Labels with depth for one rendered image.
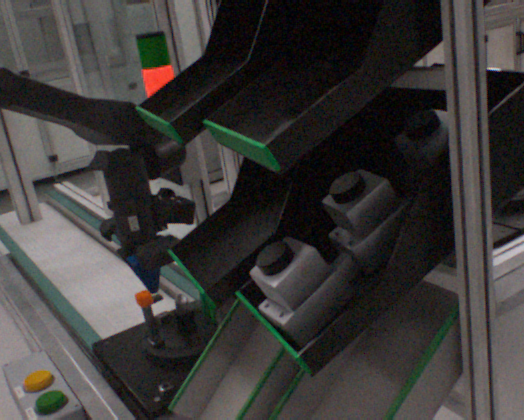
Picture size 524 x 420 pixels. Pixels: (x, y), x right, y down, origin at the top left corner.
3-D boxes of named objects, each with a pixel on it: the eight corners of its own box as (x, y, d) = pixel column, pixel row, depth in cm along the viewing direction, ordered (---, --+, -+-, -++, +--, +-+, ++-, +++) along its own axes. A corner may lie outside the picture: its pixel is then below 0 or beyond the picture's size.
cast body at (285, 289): (302, 349, 51) (254, 289, 48) (275, 330, 55) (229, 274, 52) (373, 276, 53) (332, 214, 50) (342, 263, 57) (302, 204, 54)
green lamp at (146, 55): (149, 70, 104) (142, 39, 102) (137, 69, 108) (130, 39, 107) (176, 64, 106) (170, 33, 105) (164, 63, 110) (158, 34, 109)
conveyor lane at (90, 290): (168, 479, 88) (152, 419, 84) (23, 289, 156) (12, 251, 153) (332, 388, 101) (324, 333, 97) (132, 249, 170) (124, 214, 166)
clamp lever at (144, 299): (151, 343, 95) (138, 298, 92) (146, 338, 96) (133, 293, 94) (173, 333, 96) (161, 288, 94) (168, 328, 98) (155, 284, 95)
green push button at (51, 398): (42, 423, 89) (38, 410, 88) (35, 409, 92) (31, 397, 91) (70, 409, 90) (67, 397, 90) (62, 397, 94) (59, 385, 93)
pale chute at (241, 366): (235, 489, 67) (201, 477, 64) (198, 419, 78) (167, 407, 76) (382, 258, 66) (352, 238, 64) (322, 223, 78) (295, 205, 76)
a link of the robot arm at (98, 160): (109, 154, 81) (155, 133, 89) (77, 154, 84) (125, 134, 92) (122, 205, 84) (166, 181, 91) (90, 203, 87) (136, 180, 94)
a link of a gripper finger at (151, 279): (133, 263, 88) (173, 248, 90) (124, 256, 90) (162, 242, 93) (145, 308, 90) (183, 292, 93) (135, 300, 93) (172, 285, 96)
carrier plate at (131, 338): (152, 425, 84) (149, 412, 84) (93, 354, 104) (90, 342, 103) (300, 350, 96) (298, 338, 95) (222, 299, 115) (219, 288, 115)
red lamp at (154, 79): (155, 101, 106) (149, 71, 104) (143, 99, 110) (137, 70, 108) (182, 94, 108) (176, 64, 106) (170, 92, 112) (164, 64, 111)
